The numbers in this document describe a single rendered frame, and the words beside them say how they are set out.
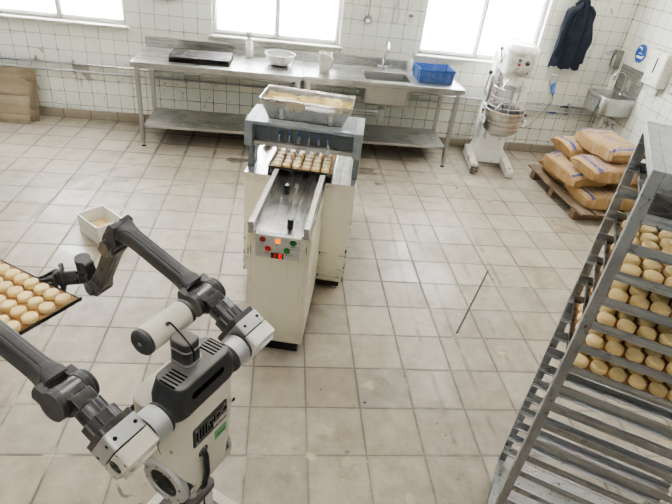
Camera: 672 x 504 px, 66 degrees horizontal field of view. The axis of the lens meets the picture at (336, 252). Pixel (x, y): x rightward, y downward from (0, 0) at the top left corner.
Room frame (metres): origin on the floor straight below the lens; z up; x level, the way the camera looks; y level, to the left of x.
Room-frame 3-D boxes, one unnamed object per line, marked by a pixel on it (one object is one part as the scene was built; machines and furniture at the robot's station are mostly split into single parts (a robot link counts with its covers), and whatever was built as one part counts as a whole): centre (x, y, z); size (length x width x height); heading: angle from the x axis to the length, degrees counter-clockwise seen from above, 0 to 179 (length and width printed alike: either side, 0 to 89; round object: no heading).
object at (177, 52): (5.51, 1.63, 0.93); 0.60 x 0.40 x 0.01; 99
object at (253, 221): (3.28, 0.42, 0.87); 2.01 x 0.03 x 0.07; 178
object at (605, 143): (5.17, -2.61, 0.62); 0.72 x 0.42 x 0.17; 14
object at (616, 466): (1.49, -1.20, 0.42); 0.64 x 0.03 x 0.03; 68
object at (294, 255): (2.30, 0.31, 0.77); 0.24 x 0.04 x 0.14; 88
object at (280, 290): (2.66, 0.30, 0.45); 0.70 x 0.34 x 0.90; 178
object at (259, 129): (3.17, 0.28, 1.01); 0.72 x 0.33 x 0.34; 88
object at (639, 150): (1.63, -0.92, 0.97); 0.03 x 0.03 x 1.70; 68
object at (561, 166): (5.19, -2.37, 0.32); 0.72 x 0.42 x 0.17; 12
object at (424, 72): (5.88, -0.81, 0.95); 0.40 x 0.30 x 0.14; 101
